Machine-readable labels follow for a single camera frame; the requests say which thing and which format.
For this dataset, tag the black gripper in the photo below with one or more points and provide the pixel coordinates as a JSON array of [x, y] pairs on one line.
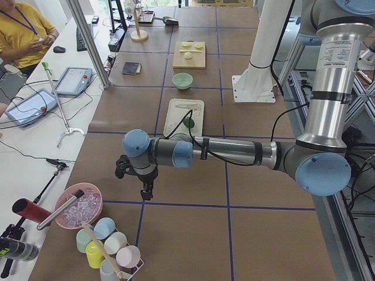
[[146, 177]]

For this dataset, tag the white ceramic spoon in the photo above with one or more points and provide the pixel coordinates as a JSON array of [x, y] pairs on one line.
[[188, 106]]

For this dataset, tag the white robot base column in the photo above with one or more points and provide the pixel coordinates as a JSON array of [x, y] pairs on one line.
[[255, 83]]

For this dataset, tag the pink bowl with ice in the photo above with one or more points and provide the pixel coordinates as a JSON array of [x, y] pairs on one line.
[[87, 208]]

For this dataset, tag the dark green round bun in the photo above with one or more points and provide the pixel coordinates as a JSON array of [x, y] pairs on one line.
[[189, 123]]

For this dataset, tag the light green ceramic bowl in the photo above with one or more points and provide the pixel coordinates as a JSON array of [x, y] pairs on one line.
[[182, 81]]

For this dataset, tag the white round bun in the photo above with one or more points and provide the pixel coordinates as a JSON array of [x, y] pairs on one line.
[[188, 56]]

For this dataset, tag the blue cup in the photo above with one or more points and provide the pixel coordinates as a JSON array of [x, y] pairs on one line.
[[104, 228]]

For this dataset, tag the white cup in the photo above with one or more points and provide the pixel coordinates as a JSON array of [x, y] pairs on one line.
[[115, 242]]

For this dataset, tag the pink cup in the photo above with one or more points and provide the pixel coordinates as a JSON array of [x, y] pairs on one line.
[[128, 257]]

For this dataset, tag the metal rod with black tip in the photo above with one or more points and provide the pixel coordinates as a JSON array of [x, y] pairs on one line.
[[46, 222]]

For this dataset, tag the light green cup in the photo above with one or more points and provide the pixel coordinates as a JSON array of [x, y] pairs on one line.
[[82, 240]]

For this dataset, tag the yellow cup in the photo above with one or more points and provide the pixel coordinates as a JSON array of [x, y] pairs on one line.
[[94, 255]]

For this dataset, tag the grey cup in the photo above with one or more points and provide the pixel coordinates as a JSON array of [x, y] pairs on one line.
[[107, 273]]

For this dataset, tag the white rectangular tray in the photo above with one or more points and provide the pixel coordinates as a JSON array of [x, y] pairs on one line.
[[175, 115]]

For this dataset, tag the black tripod stick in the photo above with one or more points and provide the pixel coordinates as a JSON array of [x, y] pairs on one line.
[[60, 166]]

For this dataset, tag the yellow sponge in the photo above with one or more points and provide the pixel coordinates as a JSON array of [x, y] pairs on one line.
[[138, 70]]

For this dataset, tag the dark grey folded cloth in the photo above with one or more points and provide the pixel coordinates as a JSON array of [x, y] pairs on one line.
[[129, 68]]

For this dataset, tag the far teach pendant tablet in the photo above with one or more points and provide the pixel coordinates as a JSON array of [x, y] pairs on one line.
[[73, 81]]

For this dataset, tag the teach pendant tablet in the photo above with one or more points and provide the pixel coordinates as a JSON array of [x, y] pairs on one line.
[[73, 81], [32, 108]]

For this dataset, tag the wooden cutting board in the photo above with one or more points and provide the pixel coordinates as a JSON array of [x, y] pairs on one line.
[[197, 62]]

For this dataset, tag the near teach pendant tablet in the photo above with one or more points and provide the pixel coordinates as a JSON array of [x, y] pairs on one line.
[[32, 108]]

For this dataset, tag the yellow banana strip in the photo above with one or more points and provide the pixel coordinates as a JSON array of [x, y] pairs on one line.
[[189, 51]]

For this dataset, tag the black green bottle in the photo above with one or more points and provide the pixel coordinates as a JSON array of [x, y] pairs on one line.
[[18, 250]]

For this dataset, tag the wooden mug tree stand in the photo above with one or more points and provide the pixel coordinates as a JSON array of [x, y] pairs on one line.
[[132, 8]]

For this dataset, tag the black keyboard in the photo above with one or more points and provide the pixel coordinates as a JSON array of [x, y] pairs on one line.
[[80, 44]]

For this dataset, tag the reacher grabber tool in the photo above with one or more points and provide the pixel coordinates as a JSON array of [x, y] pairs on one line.
[[69, 130]]

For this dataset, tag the black computer mouse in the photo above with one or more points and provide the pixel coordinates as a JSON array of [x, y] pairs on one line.
[[59, 49]]

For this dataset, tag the metal scoop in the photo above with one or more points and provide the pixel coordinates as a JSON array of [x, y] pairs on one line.
[[168, 21]]

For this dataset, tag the person in yellow shirt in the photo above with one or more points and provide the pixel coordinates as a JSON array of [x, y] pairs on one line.
[[26, 35]]

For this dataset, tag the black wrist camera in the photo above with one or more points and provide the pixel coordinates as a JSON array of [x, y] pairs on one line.
[[123, 167]]

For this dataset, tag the white wire cup rack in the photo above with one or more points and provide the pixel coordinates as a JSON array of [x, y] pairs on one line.
[[129, 273]]

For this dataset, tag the aluminium frame post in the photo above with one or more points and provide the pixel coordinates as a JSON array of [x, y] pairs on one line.
[[81, 23]]

